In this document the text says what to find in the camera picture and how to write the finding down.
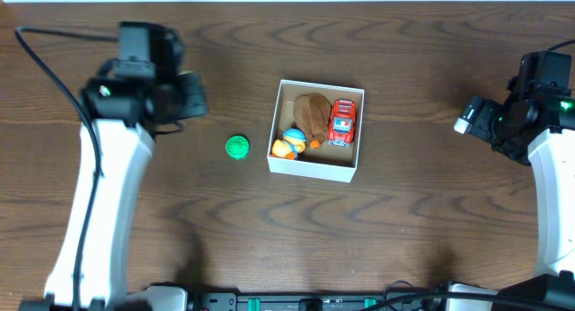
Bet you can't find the white cardboard box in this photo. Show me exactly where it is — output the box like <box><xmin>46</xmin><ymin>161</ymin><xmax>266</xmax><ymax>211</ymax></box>
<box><xmin>267</xmin><ymin>79</ymin><xmax>365</xmax><ymax>182</ymax></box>

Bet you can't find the black rail with green clips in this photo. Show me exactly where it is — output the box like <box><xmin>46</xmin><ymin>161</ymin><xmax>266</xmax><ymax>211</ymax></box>
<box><xmin>197</xmin><ymin>279</ymin><xmax>450</xmax><ymax>311</ymax></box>

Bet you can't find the red toy fire truck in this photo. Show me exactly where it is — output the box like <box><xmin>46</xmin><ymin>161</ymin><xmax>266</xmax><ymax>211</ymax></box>
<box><xmin>327</xmin><ymin>99</ymin><xmax>357</xmax><ymax>147</ymax></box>

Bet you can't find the yellow blue duck toy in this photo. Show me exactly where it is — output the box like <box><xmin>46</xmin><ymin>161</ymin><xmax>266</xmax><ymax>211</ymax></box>
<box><xmin>270</xmin><ymin>129</ymin><xmax>306</xmax><ymax>160</ymax></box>

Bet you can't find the brown plush toy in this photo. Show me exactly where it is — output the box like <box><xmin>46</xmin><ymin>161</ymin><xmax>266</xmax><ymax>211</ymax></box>
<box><xmin>293</xmin><ymin>93</ymin><xmax>332</xmax><ymax>149</ymax></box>

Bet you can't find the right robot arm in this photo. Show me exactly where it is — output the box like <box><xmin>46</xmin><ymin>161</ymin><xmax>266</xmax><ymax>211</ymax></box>
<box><xmin>446</xmin><ymin>48</ymin><xmax>574</xmax><ymax>310</ymax></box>

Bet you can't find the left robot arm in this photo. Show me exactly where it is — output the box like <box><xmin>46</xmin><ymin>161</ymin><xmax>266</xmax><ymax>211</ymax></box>
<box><xmin>20</xmin><ymin>22</ymin><xmax>208</xmax><ymax>310</ymax></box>

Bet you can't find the green ridged ball toy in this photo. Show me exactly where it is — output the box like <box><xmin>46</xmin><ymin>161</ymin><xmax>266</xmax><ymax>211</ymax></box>
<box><xmin>226</xmin><ymin>135</ymin><xmax>250</xmax><ymax>160</ymax></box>

